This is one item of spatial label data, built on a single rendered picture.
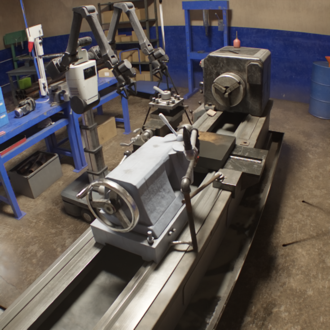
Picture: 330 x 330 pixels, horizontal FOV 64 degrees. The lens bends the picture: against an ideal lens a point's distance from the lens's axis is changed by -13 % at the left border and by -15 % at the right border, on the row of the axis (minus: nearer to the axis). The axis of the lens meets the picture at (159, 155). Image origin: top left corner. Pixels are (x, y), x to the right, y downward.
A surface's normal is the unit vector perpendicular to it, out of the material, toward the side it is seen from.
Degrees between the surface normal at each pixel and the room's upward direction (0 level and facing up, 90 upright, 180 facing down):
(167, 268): 0
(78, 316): 14
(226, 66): 90
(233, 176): 0
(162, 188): 70
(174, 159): 78
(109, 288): 18
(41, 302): 0
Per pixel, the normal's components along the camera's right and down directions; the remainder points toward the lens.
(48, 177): 0.91, 0.15
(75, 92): -0.44, 0.60
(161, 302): -0.07, -0.88
